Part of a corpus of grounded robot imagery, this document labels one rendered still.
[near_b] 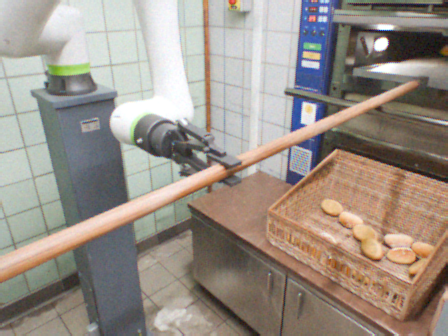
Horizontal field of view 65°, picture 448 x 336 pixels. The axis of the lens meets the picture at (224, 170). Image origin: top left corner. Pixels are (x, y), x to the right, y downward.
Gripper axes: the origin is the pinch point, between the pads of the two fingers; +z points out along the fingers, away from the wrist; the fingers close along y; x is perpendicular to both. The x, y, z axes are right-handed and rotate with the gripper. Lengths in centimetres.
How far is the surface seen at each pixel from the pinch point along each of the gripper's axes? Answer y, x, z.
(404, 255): 54, -75, 15
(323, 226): 59, -74, -18
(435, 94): 2, -99, 4
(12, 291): 103, 30, -122
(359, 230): 54, -77, -3
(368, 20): -22, -85, -19
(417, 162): 29, -100, 4
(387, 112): 1, -62, 3
